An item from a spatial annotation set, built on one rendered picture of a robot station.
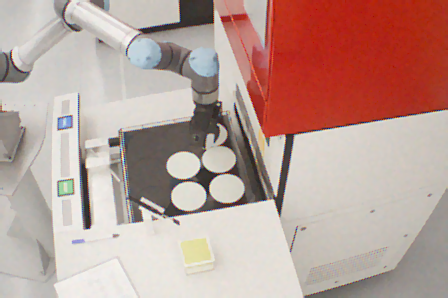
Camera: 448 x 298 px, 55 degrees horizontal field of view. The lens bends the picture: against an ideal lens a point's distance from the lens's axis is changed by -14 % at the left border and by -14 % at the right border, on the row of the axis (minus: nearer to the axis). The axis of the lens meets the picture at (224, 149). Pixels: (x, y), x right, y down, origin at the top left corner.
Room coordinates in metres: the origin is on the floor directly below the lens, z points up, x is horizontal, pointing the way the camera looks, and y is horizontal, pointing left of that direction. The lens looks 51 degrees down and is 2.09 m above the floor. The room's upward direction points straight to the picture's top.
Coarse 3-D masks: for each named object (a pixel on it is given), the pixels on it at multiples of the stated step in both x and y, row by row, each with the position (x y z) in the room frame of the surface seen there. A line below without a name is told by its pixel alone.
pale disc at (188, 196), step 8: (184, 184) 0.83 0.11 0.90; (192, 184) 0.83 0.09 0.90; (176, 192) 0.80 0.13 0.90; (184, 192) 0.80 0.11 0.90; (192, 192) 0.80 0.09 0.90; (200, 192) 0.80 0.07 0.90; (176, 200) 0.78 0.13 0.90; (184, 200) 0.78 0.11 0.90; (192, 200) 0.78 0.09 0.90; (200, 200) 0.78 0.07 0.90; (184, 208) 0.75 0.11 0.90; (192, 208) 0.75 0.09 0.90
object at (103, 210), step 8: (96, 152) 0.96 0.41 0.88; (104, 152) 0.96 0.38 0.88; (88, 176) 0.87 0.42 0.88; (96, 176) 0.87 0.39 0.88; (104, 176) 0.87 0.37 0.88; (112, 176) 0.88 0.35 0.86; (88, 184) 0.84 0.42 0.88; (96, 184) 0.84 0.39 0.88; (104, 184) 0.84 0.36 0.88; (112, 184) 0.84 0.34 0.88; (96, 192) 0.81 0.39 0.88; (104, 192) 0.81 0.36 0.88; (112, 192) 0.81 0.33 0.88; (96, 200) 0.78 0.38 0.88; (104, 200) 0.78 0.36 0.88; (112, 200) 0.78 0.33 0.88; (96, 208) 0.75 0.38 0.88; (104, 208) 0.75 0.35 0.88; (112, 208) 0.75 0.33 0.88; (96, 216) 0.72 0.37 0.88; (104, 216) 0.72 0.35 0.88; (112, 216) 0.73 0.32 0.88; (96, 224) 0.69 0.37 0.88
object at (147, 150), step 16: (144, 128) 1.05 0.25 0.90; (160, 128) 1.05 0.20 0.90; (176, 128) 1.05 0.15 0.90; (128, 144) 0.98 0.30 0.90; (144, 144) 0.98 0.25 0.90; (160, 144) 0.98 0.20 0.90; (176, 144) 0.98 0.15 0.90; (224, 144) 0.98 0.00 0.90; (128, 160) 0.92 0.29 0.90; (144, 160) 0.92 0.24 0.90; (160, 160) 0.92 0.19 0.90; (240, 160) 0.92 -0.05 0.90; (128, 176) 0.86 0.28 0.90; (144, 176) 0.86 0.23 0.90; (160, 176) 0.86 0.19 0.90; (192, 176) 0.86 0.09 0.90; (208, 176) 0.86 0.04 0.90; (240, 176) 0.86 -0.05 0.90; (144, 192) 0.80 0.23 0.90; (160, 192) 0.80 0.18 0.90; (208, 192) 0.80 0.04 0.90; (176, 208) 0.75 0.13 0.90; (208, 208) 0.75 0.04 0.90; (224, 208) 0.75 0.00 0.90
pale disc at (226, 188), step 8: (224, 176) 0.86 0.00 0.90; (232, 176) 0.86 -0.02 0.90; (216, 184) 0.83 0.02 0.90; (224, 184) 0.83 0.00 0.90; (232, 184) 0.83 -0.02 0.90; (240, 184) 0.83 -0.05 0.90; (216, 192) 0.81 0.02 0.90; (224, 192) 0.81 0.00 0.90; (232, 192) 0.81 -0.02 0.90; (240, 192) 0.81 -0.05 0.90; (224, 200) 0.78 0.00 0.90; (232, 200) 0.78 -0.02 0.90
